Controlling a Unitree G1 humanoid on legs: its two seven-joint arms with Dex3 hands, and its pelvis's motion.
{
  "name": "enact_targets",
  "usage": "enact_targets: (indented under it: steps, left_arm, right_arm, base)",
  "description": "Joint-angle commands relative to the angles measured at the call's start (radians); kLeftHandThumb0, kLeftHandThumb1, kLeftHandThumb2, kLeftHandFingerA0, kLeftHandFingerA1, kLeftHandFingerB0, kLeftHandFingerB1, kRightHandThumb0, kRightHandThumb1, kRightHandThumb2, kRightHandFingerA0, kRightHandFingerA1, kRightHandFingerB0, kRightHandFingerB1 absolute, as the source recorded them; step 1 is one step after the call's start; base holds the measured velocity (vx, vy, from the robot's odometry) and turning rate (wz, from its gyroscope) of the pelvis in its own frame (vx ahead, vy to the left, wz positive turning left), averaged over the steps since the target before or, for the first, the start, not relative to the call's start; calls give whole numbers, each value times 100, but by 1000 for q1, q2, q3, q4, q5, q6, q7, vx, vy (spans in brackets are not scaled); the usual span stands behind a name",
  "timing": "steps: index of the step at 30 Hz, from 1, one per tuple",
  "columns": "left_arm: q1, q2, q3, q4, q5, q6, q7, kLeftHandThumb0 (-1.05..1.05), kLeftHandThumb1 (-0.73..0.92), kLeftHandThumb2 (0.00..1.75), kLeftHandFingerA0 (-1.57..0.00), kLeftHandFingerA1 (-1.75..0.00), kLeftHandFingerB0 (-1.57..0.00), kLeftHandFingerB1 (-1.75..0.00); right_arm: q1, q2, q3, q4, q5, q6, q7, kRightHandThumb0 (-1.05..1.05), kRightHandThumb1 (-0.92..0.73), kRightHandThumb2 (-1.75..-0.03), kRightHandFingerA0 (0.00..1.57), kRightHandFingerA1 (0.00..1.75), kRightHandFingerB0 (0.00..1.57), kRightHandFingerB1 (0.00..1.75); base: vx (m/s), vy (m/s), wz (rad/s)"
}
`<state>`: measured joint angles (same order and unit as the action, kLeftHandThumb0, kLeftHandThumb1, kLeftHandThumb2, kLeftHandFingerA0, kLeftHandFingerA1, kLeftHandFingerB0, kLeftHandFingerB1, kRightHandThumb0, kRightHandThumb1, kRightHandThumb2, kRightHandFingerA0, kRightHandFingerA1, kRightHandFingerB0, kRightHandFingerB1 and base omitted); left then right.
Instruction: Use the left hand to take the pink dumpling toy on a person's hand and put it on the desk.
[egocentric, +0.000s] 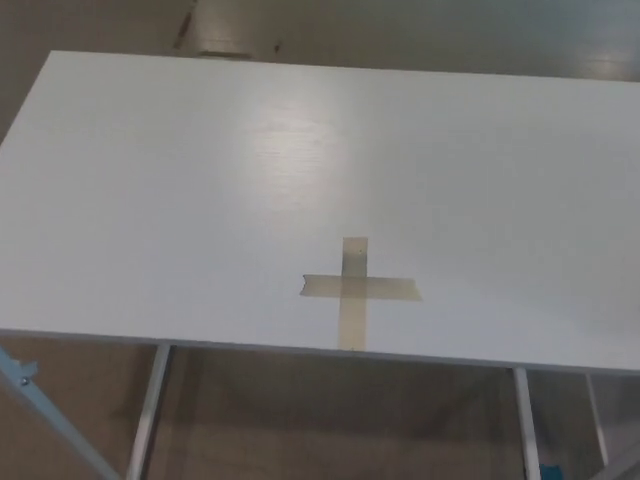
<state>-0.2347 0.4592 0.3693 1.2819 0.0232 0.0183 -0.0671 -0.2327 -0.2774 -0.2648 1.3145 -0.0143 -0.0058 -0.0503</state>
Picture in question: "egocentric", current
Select white metal table leg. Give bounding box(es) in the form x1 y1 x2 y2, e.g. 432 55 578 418
584 372 612 469
124 343 173 480
513 367 544 480

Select short beige tape strip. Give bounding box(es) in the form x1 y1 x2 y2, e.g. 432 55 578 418
299 273 425 304

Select light blue metal stand bar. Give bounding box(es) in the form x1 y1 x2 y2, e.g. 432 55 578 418
0 344 119 480

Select grey metal bar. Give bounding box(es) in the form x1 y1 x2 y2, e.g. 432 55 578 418
582 442 640 480

